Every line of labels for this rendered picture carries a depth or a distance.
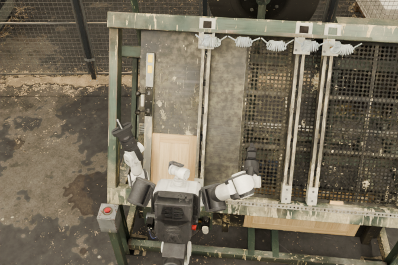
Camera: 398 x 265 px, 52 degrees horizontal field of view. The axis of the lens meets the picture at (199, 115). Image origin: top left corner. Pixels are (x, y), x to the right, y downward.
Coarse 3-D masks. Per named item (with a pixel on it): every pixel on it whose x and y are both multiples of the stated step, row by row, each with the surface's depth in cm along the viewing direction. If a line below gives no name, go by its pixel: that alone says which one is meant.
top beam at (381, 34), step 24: (120, 24) 257; (144, 24) 255; (168, 24) 254; (192, 24) 253; (216, 24) 252; (240, 24) 251; (264, 24) 249; (288, 24) 248; (336, 24) 246; (360, 24) 245
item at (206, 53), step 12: (204, 36) 241; (204, 48) 254; (204, 60) 262; (204, 72) 264; (204, 84) 263; (204, 96) 267; (204, 108) 265; (204, 120) 266; (204, 132) 268; (204, 144) 269; (204, 156) 271
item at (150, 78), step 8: (152, 64) 266; (152, 72) 267; (152, 80) 268; (152, 104) 271; (152, 112) 273; (152, 120) 275; (152, 128) 277; (144, 136) 275; (144, 144) 276; (144, 152) 277; (144, 160) 278; (144, 168) 279
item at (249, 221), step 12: (300, 192) 295; (336, 192) 293; (252, 216) 323; (276, 228) 332; (288, 228) 330; (300, 228) 328; (312, 228) 326; (324, 228) 325; (336, 228) 324; (348, 228) 322
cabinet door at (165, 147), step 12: (156, 144) 278; (168, 144) 277; (180, 144) 276; (192, 144) 275; (156, 156) 279; (168, 156) 279; (180, 156) 278; (192, 156) 277; (156, 168) 281; (192, 168) 279; (156, 180) 282; (192, 180) 280
